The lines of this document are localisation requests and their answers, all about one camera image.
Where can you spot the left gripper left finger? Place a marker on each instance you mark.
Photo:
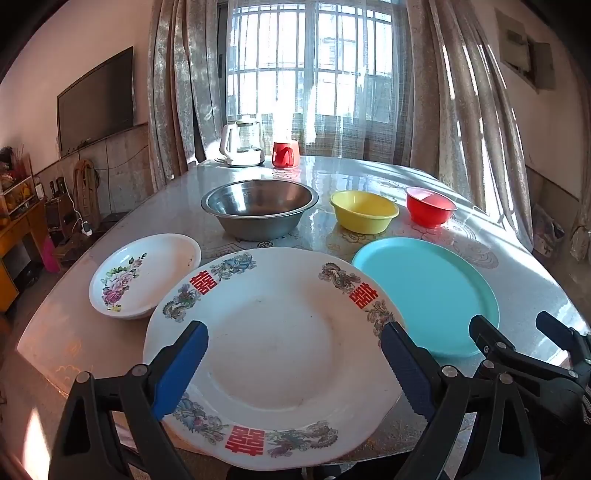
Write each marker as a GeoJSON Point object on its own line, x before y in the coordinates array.
{"type": "Point", "coordinates": [111, 424]}

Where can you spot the wooden chair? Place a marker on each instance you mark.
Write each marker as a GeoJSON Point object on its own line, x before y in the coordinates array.
{"type": "Point", "coordinates": [85, 187]}

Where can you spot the yellow plastic bowl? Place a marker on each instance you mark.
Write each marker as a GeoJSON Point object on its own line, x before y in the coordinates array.
{"type": "Point", "coordinates": [363, 212]}

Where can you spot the stainless steel basin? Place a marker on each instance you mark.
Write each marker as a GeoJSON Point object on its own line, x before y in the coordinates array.
{"type": "Point", "coordinates": [261, 209]}

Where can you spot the wall electrical box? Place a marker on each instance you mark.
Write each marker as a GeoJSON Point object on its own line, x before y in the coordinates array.
{"type": "Point", "coordinates": [532, 61]}

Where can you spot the white power strip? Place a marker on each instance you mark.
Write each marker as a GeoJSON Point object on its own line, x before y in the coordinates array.
{"type": "Point", "coordinates": [86, 229]}

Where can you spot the teal plastic plate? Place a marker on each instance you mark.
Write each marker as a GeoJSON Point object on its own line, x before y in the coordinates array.
{"type": "Point", "coordinates": [436, 291]}

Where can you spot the red mug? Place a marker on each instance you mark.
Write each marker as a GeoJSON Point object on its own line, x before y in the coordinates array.
{"type": "Point", "coordinates": [286, 155]}

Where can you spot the white rose deep plate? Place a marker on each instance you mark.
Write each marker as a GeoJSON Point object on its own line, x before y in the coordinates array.
{"type": "Point", "coordinates": [131, 281]}

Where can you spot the wall mounted black television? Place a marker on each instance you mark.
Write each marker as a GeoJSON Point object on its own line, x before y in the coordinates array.
{"type": "Point", "coordinates": [98, 104]}

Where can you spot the patterned curtain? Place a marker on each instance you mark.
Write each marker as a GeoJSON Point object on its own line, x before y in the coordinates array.
{"type": "Point", "coordinates": [465, 130]}
{"type": "Point", "coordinates": [184, 99]}

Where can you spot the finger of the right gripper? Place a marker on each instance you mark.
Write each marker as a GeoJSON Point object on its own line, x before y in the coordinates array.
{"type": "Point", "coordinates": [566, 338]}
{"type": "Point", "coordinates": [500, 350]}

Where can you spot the red plastic bowl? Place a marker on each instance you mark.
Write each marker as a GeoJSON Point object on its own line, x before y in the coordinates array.
{"type": "Point", "coordinates": [428, 208]}

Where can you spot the right patterned curtain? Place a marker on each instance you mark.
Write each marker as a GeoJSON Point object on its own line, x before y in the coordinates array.
{"type": "Point", "coordinates": [465, 130]}

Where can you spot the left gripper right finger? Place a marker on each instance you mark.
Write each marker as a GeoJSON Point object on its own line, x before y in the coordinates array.
{"type": "Point", "coordinates": [442, 395]}

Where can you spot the white glass electric kettle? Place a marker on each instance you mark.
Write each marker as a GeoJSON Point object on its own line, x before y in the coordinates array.
{"type": "Point", "coordinates": [241, 143]}

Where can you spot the barred window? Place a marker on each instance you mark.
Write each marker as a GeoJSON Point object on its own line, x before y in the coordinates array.
{"type": "Point", "coordinates": [335, 76]}

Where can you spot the large white dragon plate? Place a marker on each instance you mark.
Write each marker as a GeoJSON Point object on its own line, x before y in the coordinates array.
{"type": "Point", "coordinates": [293, 374]}

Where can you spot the left patterned curtain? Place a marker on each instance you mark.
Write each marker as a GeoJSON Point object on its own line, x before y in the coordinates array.
{"type": "Point", "coordinates": [184, 99]}

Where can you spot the orange wooden cabinet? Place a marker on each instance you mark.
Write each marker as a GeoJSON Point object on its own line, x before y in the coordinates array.
{"type": "Point", "coordinates": [30, 229]}

